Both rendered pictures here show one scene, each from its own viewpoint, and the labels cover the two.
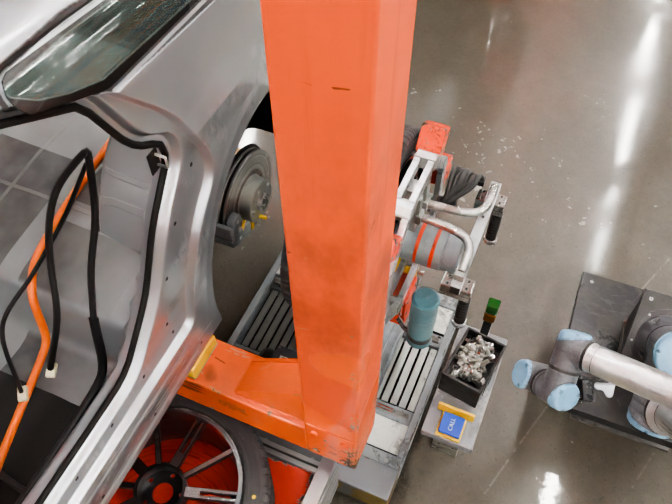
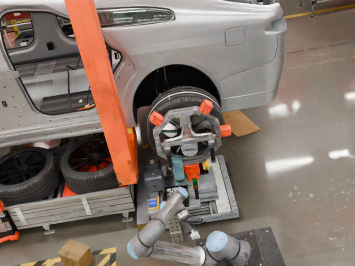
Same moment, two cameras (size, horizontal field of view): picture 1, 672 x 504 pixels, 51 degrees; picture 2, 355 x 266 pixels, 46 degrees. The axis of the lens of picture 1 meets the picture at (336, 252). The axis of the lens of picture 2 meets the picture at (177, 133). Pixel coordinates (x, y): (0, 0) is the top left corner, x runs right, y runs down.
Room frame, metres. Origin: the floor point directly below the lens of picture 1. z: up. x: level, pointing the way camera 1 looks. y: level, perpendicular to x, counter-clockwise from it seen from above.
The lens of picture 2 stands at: (0.16, -2.74, 2.89)
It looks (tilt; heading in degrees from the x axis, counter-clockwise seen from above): 36 degrees down; 67
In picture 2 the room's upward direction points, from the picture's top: 10 degrees counter-clockwise
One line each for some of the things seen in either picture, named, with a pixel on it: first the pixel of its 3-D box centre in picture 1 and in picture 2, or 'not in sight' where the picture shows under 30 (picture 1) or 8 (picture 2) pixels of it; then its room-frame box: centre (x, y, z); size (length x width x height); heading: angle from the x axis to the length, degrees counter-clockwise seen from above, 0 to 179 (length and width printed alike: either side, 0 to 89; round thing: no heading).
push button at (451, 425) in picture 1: (451, 425); (152, 203); (0.86, -0.36, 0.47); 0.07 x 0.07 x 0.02; 66
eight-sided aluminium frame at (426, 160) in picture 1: (407, 236); (187, 137); (1.32, -0.22, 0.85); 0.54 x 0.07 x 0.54; 156
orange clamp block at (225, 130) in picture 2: (437, 168); (225, 130); (1.61, -0.35, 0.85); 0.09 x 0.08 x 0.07; 156
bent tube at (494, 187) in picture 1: (462, 188); (198, 125); (1.36, -0.38, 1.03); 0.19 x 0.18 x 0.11; 66
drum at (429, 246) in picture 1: (429, 244); (188, 142); (1.29, -0.29, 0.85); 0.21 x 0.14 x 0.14; 66
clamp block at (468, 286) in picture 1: (457, 286); (167, 148); (1.08, -0.34, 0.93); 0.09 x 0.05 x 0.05; 66
